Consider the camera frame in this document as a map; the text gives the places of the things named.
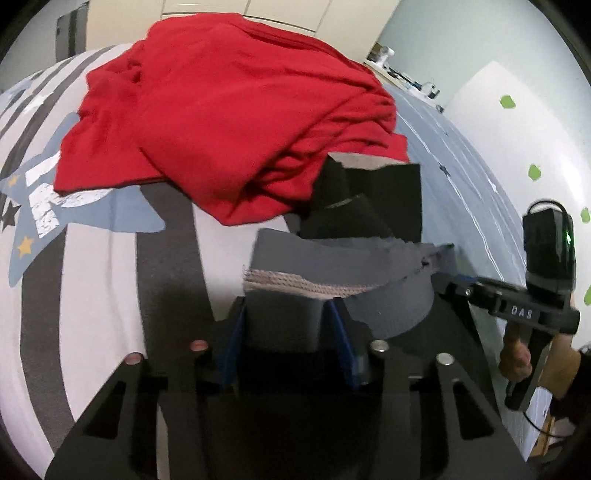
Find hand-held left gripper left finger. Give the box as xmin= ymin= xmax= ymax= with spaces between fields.
xmin=44 ymin=298 xmax=247 ymax=480

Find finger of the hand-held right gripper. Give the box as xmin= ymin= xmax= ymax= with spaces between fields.
xmin=434 ymin=273 xmax=476 ymax=298

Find black pants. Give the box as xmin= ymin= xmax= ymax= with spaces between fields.
xmin=231 ymin=154 xmax=502 ymax=480

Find grey metal panel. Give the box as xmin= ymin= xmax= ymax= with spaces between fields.
xmin=55 ymin=2 xmax=89 ymax=63

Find red garment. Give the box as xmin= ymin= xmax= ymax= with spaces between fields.
xmin=54 ymin=13 xmax=411 ymax=227

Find thin black cable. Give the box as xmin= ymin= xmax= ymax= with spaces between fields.
xmin=521 ymin=410 xmax=575 ymax=440

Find grey striped star duvet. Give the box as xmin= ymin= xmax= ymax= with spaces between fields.
xmin=0 ymin=44 xmax=296 ymax=472

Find cream wardrobe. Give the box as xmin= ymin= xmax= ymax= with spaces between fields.
xmin=88 ymin=0 xmax=402 ymax=38

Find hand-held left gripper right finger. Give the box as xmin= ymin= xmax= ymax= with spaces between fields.
xmin=325 ymin=299 xmax=536 ymax=480

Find person's right hand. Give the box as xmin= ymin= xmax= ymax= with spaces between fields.
xmin=499 ymin=323 xmax=532 ymax=383

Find white headboard panel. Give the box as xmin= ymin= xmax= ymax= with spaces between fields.
xmin=445 ymin=60 xmax=591 ymax=352

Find blue printed bedsheet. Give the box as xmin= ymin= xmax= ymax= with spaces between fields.
xmin=379 ymin=83 xmax=527 ymax=333

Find person's right forearm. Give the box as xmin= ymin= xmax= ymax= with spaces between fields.
xmin=538 ymin=335 xmax=591 ymax=430

